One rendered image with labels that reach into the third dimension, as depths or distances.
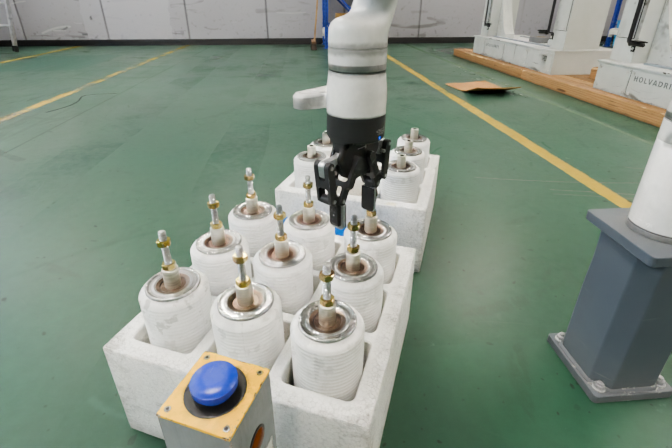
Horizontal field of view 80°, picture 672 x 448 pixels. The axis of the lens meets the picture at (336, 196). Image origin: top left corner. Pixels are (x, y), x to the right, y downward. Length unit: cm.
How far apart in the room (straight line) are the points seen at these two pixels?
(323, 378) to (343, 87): 35
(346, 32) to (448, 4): 670
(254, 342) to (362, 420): 16
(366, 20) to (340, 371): 41
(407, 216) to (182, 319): 57
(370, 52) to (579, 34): 343
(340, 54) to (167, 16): 662
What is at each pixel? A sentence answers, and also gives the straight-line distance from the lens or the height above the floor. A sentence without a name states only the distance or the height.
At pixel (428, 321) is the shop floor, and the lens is 92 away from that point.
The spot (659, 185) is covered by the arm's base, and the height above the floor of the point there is 38.
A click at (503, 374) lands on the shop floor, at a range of 86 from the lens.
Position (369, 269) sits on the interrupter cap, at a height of 25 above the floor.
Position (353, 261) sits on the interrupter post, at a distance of 60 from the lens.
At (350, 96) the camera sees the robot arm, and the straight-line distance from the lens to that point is 47.
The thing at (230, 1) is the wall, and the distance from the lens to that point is 684.
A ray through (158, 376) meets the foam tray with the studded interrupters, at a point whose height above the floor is 15.
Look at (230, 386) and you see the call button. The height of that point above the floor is 33.
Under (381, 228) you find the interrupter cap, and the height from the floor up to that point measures 25.
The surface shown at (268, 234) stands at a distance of 78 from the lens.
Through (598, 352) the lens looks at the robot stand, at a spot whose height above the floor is 8.
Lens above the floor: 62
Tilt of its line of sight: 26 degrees down
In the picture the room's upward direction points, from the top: straight up
